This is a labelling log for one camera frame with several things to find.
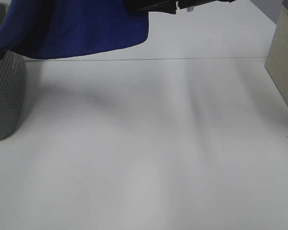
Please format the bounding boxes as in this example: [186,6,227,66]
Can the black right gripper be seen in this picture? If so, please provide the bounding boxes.
[124,0,234,14]

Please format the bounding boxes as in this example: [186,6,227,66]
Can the blue towel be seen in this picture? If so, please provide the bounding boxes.
[0,0,149,59]

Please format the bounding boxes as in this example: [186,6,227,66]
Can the grey perforated laundry basket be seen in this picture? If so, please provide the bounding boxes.
[0,3,27,143]

